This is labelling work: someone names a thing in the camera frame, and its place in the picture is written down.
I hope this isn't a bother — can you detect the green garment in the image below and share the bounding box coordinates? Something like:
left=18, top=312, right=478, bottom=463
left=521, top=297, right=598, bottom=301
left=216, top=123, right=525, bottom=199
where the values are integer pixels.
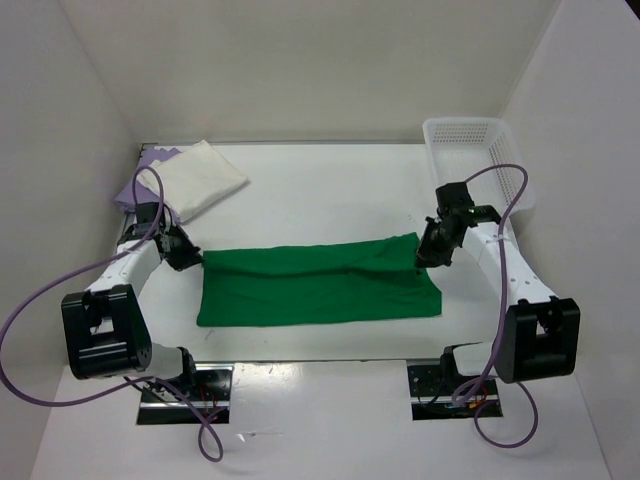
left=196, top=233, right=443, bottom=328

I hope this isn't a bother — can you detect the purple t-shirt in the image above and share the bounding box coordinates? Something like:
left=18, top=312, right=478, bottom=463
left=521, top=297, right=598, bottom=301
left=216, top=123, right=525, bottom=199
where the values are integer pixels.
left=114, top=148, right=180, bottom=213

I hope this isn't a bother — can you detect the cream white t-shirt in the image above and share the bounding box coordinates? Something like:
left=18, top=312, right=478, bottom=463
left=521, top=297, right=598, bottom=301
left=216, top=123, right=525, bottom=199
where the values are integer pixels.
left=150, top=140, right=249, bottom=223

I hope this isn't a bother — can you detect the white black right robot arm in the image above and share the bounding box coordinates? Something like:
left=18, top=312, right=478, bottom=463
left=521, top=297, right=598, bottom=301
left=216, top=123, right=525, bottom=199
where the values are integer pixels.
left=416, top=215, right=581, bottom=383

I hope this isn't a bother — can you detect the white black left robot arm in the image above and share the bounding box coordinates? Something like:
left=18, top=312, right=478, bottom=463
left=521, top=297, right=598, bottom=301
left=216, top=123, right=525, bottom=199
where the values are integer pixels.
left=61, top=225, right=203, bottom=400

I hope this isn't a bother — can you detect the white plastic laundry basket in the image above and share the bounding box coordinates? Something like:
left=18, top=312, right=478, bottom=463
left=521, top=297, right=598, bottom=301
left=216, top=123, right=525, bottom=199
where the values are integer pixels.
left=423, top=117, right=522, bottom=213

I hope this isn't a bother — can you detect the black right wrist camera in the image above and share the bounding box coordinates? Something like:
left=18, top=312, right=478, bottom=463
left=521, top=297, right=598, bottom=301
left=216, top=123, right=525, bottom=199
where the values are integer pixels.
left=435, top=182, right=501, bottom=225

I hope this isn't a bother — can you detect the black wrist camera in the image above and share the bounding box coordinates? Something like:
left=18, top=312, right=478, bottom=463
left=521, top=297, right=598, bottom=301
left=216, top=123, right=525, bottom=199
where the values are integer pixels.
left=117, top=202, right=173, bottom=245
left=435, top=182, right=501, bottom=225

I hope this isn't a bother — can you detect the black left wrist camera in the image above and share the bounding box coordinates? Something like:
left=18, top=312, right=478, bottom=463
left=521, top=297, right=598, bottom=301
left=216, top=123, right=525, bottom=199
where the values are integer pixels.
left=117, top=202, right=173, bottom=245

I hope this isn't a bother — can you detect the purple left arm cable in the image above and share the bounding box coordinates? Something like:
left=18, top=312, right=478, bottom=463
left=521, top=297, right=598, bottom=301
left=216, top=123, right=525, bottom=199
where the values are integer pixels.
left=0, top=167, right=231, bottom=462

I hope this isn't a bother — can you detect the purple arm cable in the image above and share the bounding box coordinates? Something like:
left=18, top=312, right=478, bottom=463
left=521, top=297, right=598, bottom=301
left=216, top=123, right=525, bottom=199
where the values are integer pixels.
left=449, top=163, right=540, bottom=449
left=0, top=167, right=231, bottom=462

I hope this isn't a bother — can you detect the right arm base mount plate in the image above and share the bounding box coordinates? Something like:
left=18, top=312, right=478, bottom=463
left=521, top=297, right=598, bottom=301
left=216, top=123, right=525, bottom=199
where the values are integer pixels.
left=406, top=359, right=503, bottom=421

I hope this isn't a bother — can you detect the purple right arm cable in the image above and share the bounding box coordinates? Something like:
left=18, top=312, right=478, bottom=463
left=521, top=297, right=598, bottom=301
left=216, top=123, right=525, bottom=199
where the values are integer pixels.
left=449, top=163, right=540, bottom=449

